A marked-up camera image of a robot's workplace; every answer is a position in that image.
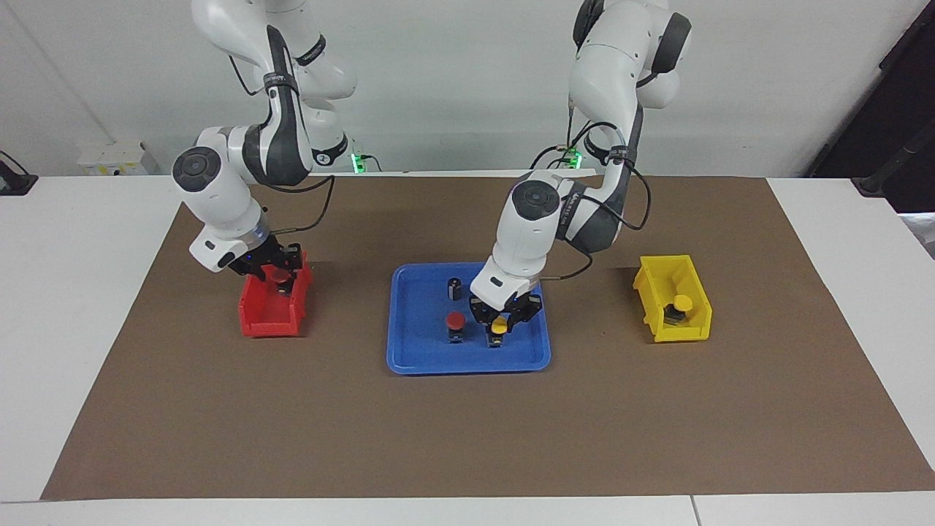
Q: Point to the white background box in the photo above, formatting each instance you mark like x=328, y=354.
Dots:
x=117, y=158

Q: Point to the brown table mat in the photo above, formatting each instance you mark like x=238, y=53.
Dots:
x=467, y=438

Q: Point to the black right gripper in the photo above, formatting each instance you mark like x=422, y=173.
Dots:
x=259, y=257

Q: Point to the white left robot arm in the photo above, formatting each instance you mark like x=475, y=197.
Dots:
x=526, y=234

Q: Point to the yellow plastic bin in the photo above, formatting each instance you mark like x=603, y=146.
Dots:
x=683, y=333

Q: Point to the yellow push button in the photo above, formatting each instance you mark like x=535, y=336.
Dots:
x=499, y=326
x=681, y=302

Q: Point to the white connector green light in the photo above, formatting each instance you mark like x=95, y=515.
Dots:
x=359, y=161
x=572, y=155

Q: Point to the black stand pole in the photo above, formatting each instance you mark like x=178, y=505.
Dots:
x=895, y=172

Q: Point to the red push button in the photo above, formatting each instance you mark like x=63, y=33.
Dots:
x=455, y=321
x=280, y=275

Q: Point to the black background panel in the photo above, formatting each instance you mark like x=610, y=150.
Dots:
x=898, y=88

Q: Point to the small black cylinder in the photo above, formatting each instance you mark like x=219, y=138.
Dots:
x=454, y=288

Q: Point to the red plastic bin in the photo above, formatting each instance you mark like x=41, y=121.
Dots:
x=272, y=329

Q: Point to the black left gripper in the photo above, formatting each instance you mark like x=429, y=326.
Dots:
x=508, y=305

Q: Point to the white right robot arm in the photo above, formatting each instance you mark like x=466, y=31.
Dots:
x=219, y=190

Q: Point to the blue plastic tray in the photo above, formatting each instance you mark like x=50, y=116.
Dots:
x=424, y=351

